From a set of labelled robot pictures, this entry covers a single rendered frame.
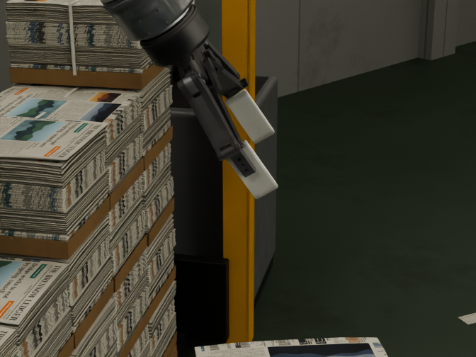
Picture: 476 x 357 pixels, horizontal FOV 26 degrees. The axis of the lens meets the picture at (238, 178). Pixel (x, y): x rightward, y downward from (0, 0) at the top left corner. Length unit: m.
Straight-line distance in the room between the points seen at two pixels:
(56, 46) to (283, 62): 3.81
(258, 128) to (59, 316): 1.15
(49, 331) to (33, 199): 0.29
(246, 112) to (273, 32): 5.13
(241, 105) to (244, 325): 2.36
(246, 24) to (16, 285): 1.31
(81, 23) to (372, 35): 4.56
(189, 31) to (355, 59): 5.96
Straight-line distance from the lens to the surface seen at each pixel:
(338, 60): 6.93
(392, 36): 7.36
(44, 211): 2.31
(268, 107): 3.77
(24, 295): 2.21
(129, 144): 2.71
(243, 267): 3.48
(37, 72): 2.86
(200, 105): 1.12
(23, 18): 2.85
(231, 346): 1.57
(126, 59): 2.77
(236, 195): 3.38
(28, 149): 2.34
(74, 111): 2.62
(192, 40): 1.13
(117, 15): 1.13
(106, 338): 2.64
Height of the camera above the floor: 1.81
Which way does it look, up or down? 21 degrees down
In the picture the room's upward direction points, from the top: straight up
